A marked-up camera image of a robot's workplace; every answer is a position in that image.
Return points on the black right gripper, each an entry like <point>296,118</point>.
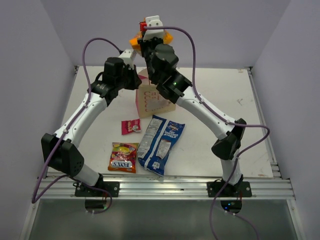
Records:
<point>144,42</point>

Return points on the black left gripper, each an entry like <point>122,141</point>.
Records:
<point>136,80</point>

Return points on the orange mango candy bag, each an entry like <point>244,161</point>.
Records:
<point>168,38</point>

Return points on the beige Cakes paper bag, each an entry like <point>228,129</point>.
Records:
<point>148,99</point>

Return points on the blue chips bag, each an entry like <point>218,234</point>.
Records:
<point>157,142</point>

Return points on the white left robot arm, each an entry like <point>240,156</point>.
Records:
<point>60,149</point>

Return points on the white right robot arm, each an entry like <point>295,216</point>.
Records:
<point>229,132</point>

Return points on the Fox's fruit candy bag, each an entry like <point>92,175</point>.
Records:
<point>123,157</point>

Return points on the small pink snack packet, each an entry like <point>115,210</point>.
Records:
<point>130,126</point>

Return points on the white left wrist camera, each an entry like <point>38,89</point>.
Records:
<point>128,56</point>

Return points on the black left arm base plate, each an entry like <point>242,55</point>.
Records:
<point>106,189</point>

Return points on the aluminium table edge rail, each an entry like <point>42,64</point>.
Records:
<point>151,187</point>

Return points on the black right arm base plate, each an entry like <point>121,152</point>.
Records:
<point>242,189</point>

